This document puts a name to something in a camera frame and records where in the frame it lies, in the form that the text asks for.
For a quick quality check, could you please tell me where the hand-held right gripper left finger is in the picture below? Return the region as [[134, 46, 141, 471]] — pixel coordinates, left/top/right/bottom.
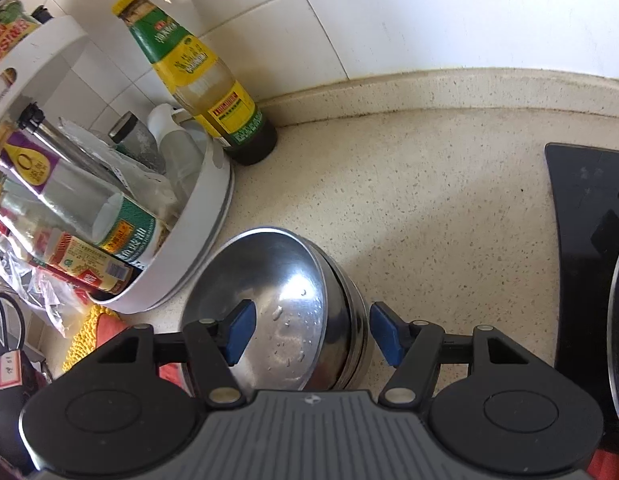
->
[[96, 299, 256, 407]]

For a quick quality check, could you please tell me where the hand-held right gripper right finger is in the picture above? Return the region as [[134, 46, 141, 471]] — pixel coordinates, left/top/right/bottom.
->
[[369, 301, 533, 407]]

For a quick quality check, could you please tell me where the steel bowl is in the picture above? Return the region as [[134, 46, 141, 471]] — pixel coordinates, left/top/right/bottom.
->
[[317, 252, 376, 391], [182, 227, 350, 393]]

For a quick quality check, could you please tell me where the white turntable rack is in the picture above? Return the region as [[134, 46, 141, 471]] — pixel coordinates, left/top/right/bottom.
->
[[0, 15, 235, 313]]

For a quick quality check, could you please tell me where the yellow chenille mat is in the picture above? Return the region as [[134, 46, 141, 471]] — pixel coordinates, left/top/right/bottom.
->
[[62, 305, 120, 373]]

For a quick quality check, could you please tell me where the clear printed plastic bag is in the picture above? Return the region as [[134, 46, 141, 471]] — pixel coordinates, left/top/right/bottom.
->
[[0, 240, 97, 338]]

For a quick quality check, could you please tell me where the red cloth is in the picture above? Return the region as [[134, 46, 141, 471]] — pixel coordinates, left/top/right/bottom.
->
[[96, 310, 187, 396]]

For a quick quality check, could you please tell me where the red label sauce bottle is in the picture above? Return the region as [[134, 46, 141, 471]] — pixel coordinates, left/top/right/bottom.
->
[[0, 212, 97, 303]]

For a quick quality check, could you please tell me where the clear bottle green label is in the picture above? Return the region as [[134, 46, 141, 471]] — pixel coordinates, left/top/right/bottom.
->
[[0, 127, 171, 267]]

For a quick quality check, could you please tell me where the dark bottle yellow red label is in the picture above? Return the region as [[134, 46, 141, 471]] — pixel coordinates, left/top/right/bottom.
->
[[29, 230, 135, 296]]

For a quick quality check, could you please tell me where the clear plastic packet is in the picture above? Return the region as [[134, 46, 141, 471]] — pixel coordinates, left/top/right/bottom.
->
[[59, 117, 180, 216]]

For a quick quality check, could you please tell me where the black glass stove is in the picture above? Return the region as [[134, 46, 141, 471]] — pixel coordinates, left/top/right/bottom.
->
[[544, 142, 619, 426]]

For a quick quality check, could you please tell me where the glass jar black lid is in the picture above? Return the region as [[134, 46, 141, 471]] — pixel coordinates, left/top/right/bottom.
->
[[108, 112, 165, 173]]

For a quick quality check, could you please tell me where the yellow green label bottle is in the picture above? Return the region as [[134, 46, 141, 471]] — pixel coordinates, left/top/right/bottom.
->
[[112, 0, 278, 167]]

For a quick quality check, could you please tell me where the steel pour spout bottle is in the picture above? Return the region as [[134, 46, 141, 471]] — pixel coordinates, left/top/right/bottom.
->
[[16, 102, 125, 193]]

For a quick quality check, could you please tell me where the red label jar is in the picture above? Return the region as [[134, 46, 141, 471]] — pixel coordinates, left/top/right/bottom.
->
[[0, 0, 42, 61]]

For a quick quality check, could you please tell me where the black cable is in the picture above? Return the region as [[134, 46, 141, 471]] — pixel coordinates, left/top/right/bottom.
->
[[0, 287, 27, 356]]

